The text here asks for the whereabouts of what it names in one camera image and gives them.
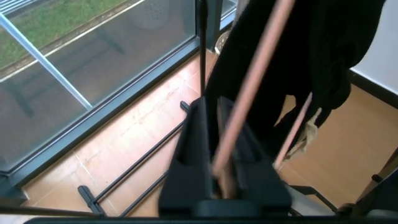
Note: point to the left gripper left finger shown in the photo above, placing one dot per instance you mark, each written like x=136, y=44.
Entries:
x=186, y=180

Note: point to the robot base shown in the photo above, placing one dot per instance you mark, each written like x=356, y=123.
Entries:
x=306, y=205

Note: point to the black garment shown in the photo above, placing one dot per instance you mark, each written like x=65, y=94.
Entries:
x=326, y=46

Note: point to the black clothes rack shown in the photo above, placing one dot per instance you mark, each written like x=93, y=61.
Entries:
x=202, y=46

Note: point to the pink clothes hanger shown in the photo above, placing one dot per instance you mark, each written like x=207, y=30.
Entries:
x=255, y=71

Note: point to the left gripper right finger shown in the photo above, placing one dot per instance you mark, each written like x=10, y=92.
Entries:
x=261, y=183

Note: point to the window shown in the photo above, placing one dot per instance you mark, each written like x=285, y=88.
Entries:
x=93, y=62

